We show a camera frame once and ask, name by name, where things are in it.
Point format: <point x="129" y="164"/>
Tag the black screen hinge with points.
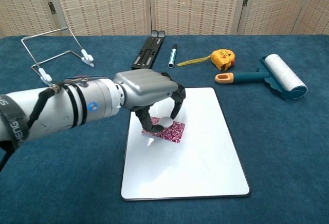
<point x="246" y="0"/>
<point x="52" y="7"/>

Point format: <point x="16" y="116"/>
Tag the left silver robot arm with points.
<point x="100" y="98"/>

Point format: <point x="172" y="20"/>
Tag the white magnetic board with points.
<point x="200" y="162"/>

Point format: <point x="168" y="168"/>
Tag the black folding laptop stand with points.
<point x="147" y="53"/>

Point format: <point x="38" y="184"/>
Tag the whiteboard marker black cap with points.
<point x="172" y="55"/>

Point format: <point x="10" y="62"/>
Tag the yellow tape measure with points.
<point x="223" y="58"/>

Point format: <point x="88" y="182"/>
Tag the teal lint roller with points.
<point x="281" y="73"/>

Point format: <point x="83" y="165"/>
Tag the blue felt table cloth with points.
<point x="277" y="144"/>

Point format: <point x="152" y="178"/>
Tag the white round magnet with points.
<point x="166" y="121"/>

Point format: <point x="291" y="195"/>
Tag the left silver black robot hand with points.
<point x="146" y="88"/>

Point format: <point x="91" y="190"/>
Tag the woven bamboo folding screen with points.
<point x="108" y="5"/>

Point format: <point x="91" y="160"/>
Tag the pink patterned card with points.
<point x="174" y="132"/>

